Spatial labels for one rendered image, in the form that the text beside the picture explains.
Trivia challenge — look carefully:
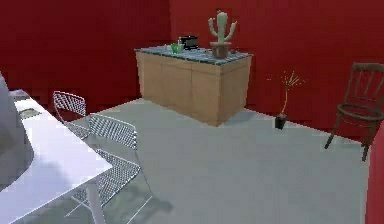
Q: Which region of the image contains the wooden kitchen counter cabinet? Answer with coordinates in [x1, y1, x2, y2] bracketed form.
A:
[134, 45, 254, 128]

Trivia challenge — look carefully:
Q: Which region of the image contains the grey rounded object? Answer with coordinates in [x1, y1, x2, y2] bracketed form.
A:
[0, 71, 35, 193]

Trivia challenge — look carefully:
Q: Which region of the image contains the dark brown wooden chair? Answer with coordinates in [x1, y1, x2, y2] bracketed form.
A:
[324, 61, 384, 163]

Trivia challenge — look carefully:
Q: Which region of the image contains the green cactus in brown pot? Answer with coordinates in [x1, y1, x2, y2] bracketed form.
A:
[207, 10, 238, 60]

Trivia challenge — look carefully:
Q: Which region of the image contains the black toaster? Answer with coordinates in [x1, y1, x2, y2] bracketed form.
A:
[181, 35, 200, 51]

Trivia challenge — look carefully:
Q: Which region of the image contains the white wire mesh chair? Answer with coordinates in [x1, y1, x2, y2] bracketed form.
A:
[64, 113, 154, 224]
[52, 90, 91, 140]

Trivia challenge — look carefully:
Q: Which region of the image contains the thin twig plant black pot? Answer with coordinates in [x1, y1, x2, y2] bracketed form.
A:
[267, 70, 306, 131]

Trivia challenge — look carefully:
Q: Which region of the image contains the white table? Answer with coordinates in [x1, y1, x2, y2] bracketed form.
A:
[0, 88, 114, 224]

